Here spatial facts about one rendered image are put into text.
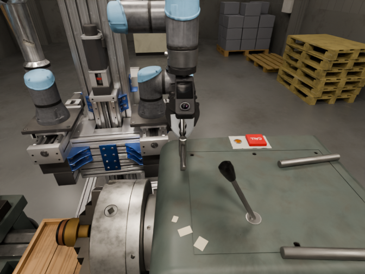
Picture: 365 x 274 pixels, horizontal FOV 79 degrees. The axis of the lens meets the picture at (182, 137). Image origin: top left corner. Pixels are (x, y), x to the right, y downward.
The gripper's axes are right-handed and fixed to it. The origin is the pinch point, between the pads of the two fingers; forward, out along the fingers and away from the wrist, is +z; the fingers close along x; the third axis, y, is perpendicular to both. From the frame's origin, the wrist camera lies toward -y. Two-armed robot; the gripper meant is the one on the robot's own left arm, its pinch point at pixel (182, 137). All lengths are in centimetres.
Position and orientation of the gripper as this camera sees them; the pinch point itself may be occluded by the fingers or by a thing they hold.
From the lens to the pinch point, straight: 64.9
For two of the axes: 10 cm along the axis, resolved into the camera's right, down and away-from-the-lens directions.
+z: 0.0, 8.3, 5.6
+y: -0.3, -5.6, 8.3
